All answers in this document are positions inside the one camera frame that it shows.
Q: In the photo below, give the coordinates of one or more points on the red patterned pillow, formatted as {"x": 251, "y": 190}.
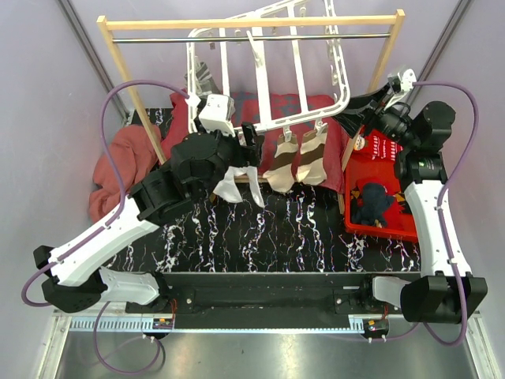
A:
{"x": 247, "y": 110}

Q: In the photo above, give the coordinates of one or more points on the grey striped sock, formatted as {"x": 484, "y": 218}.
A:
{"x": 205, "y": 81}

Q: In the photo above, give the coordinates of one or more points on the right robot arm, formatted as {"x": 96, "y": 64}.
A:
{"x": 447, "y": 291}

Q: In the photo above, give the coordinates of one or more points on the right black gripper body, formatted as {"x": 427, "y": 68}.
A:
{"x": 374, "y": 108}

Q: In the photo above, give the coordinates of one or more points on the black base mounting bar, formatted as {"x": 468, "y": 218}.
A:
{"x": 266, "y": 301}

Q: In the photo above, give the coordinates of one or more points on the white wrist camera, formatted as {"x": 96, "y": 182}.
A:
{"x": 401, "y": 82}
{"x": 217, "y": 113}

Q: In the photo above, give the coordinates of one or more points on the white plastic clip hanger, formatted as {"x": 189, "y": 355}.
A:
{"x": 279, "y": 58}

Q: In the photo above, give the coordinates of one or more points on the red plastic bin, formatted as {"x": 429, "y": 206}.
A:
{"x": 361, "y": 170}

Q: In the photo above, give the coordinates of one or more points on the metal rack rail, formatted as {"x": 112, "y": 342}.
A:
{"x": 158, "y": 40}

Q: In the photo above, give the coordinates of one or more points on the wooden clothes rack frame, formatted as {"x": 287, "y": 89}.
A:
{"x": 249, "y": 27}

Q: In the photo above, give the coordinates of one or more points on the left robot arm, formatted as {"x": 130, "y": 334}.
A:
{"x": 76, "y": 276}

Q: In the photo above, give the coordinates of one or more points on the pink crumpled cloth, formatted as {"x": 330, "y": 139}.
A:
{"x": 134, "y": 157}

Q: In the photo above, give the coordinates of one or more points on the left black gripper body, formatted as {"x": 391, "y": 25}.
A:
{"x": 237, "y": 155}

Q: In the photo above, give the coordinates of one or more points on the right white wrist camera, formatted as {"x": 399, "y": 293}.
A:
{"x": 401, "y": 82}

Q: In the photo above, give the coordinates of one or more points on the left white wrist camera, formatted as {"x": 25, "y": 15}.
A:
{"x": 217, "y": 113}

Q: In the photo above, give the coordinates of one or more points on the white ankle sock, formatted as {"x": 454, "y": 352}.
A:
{"x": 227, "y": 188}

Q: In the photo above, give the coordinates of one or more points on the navy dark sock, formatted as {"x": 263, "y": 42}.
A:
{"x": 375, "y": 201}

